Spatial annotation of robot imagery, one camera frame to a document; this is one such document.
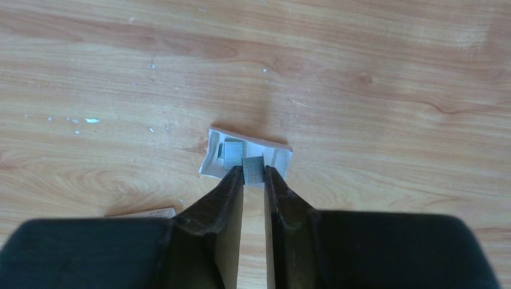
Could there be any small staple box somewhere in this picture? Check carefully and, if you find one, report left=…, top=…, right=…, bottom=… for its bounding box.
left=106, top=207, right=176, bottom=219

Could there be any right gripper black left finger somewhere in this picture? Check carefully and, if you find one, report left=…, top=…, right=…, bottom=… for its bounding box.
left=1, top=166, right=243, bottom=288

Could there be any white paper tag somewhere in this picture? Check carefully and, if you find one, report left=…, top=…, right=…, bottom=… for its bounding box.
left=199, top=126, right=293, bottom=188

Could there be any strip of staples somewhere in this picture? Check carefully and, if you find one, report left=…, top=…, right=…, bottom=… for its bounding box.
left=218, top=138, right=245, bottom=170
left=242, top=155, right=265, bottom=185

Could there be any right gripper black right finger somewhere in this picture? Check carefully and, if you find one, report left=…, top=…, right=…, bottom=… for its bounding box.
left=264, top=166, right=500, bottom=288

